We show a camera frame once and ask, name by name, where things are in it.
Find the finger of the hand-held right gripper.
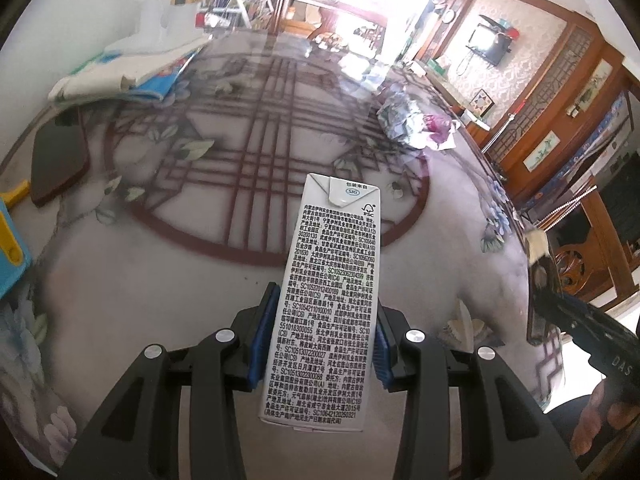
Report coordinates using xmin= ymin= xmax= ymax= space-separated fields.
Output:
xmin=529 ymin=260 xmax=608 ymax=348

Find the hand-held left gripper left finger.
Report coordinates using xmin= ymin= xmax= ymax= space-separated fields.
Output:
xmin=59 ymin=283 xmax=282 ymax=480

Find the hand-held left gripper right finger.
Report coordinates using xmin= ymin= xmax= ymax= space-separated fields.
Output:
xmin=371 ymin=304 xmax=584 ymax=480

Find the white tissue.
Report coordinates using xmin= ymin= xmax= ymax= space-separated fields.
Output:
xmin=522 ymin=228 xmax=552 ymax=264

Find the white milk carton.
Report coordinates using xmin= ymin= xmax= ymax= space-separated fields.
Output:
xmin=257 ymin=172 xmax=384 ymax=434

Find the person's right hand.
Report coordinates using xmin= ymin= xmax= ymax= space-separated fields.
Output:
xmin=569 ymin=376 xmax=635 ymax=459

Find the carved wooden chair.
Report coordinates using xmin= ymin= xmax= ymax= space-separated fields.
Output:
xmin=547 ymin=187 xmax=640 ymax=313

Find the brown wooden cabinet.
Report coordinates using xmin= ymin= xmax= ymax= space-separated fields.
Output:
xmin=479 ymin=24 xmax=640 ymax=223

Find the crumpled pink wrapper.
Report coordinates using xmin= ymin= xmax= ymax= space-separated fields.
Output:
xmin=414 ymin=111 xmax=457 ymax=152

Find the small framed picture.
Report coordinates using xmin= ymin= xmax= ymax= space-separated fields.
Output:
xmin=471 ymin=87 xmax=497 ymax=117

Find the crumpled silver foil wrapper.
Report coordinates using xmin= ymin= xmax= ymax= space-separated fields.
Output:
xmin=376 ymin=89 xmax=427 ymax=150

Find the yellow and blue toy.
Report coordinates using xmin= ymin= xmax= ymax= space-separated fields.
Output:
xmin=0 ymin=179 xmax=34 ymax=302

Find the brown wooden table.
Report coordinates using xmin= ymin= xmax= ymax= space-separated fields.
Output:
xmin=272 ymin=0 xmax=390 ymax=52

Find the white stand base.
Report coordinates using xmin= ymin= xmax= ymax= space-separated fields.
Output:
xmin=106 ymin=0 xmax=202 ymax=56

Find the wall-mounted television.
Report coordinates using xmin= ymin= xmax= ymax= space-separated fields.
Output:
xmin=466 ymin=13 xmax=517 ymax=67

